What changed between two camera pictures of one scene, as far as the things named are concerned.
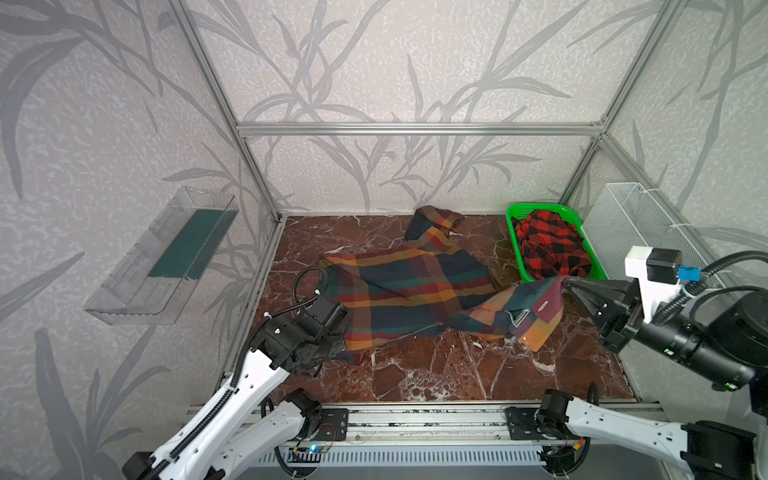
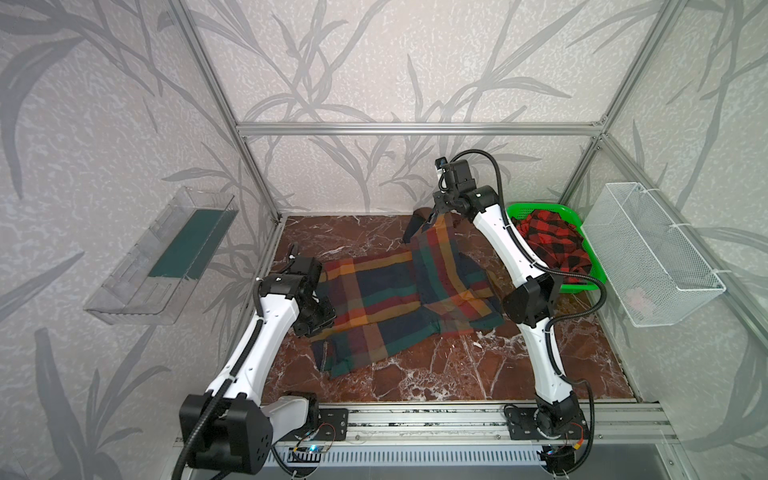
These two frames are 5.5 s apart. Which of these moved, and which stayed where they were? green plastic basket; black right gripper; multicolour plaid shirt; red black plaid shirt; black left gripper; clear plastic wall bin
Moved: black right gripper; black left gripper
Stayed: multicolour plaid shirt; green plastic basket; clear plastic wall bin; red black plaid shirt
